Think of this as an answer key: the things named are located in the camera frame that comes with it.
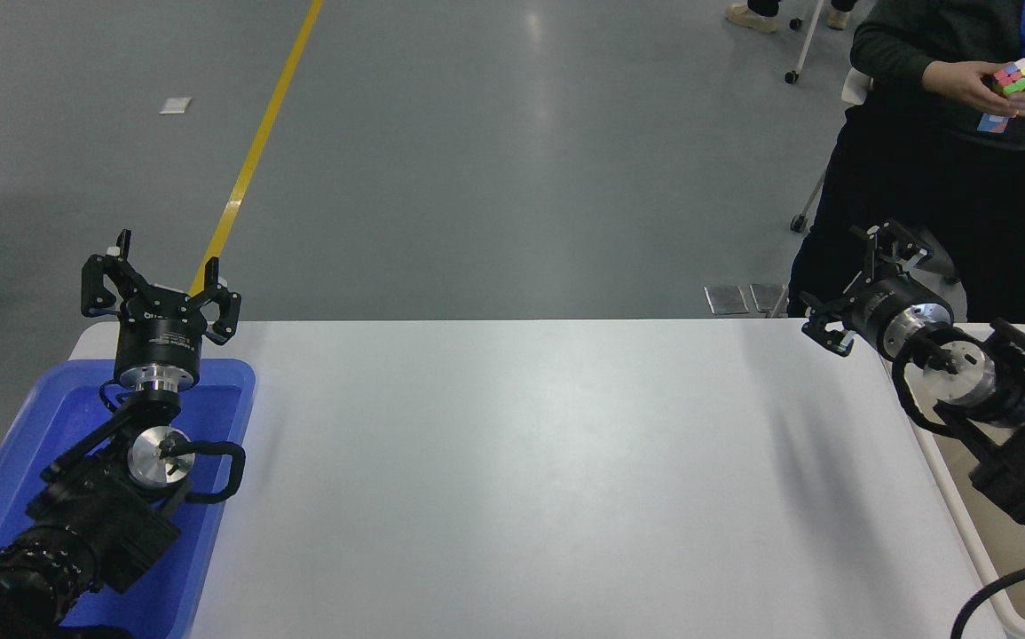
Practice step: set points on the white wheeled stand leg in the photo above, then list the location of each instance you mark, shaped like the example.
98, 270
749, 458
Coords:
807, 44

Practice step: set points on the seated person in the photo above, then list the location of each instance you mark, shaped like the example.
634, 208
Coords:
920, 177

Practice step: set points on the blue plastic tray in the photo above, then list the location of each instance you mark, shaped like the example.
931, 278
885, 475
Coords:
51, 417

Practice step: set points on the grey metal floor plate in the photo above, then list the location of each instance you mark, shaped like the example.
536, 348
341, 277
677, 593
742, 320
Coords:
725, 300
768, 298

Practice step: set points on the tan shoe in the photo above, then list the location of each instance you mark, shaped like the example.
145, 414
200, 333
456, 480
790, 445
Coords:
750, 18
840, 19

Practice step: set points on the multicoloured puzzle cube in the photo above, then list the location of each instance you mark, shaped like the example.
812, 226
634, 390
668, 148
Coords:
1015, 78

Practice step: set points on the blue id badge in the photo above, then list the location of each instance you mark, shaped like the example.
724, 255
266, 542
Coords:
993, 122

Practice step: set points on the large pale bin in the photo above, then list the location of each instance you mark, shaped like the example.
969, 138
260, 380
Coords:
991, 550

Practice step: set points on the person's right forearm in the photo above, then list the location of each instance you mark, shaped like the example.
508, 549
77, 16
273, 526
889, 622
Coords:
889, 44

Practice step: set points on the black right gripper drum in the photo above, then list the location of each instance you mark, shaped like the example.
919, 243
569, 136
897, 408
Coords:
885, 306

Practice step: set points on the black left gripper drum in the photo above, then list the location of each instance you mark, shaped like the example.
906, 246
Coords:
160, 342

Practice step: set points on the person's right hand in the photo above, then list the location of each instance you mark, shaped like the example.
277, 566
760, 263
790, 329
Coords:
960, 84

